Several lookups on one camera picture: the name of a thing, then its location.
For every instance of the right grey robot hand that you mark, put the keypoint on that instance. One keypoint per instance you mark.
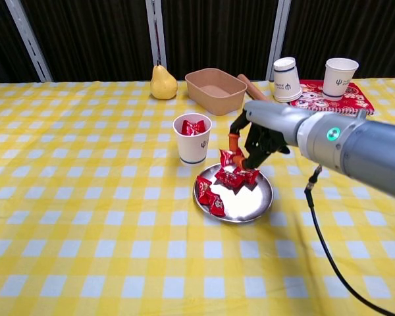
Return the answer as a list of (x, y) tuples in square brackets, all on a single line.
[(276, 118)]

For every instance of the red candy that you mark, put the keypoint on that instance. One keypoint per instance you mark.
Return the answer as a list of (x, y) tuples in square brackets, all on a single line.
[(187, 127), (218, 205), (199, 126), (204, 189), (251, 175), (227, 158), (228, 178)]

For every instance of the inverted white paper cup stack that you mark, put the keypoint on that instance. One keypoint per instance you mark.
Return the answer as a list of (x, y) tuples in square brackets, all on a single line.
[(286, 85)]

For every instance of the white paper cup blue logo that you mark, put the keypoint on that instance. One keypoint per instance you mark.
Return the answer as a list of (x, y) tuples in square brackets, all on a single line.
[(192, 151), (339, 82)]

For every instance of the wooden rolling pin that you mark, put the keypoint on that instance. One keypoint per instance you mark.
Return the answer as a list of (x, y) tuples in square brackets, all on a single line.
[(255, 93)]

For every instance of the brown paper food tray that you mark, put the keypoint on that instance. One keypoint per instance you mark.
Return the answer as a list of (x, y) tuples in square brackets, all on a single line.
[(224, 104)]

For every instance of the red spiral notebook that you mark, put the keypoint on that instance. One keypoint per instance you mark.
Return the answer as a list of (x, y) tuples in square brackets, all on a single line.
[(358, 102)]

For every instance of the round metal plate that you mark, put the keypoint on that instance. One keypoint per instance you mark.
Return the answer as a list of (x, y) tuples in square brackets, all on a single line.
[(247, 204)]

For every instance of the yellow pear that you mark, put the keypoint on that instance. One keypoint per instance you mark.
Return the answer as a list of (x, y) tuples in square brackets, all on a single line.
[(164, 87)]

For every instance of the black pleated curtain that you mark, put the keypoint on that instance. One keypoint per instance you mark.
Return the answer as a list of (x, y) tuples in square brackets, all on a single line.
[(95, 39)]

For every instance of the yellow white checkered tablecloth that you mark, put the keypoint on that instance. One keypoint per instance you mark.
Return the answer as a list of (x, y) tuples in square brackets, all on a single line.
[(85, 197)]

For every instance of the white metal frame post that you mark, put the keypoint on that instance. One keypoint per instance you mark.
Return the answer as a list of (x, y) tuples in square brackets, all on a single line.
[(30, 42), (155, 33), (279, 33)]

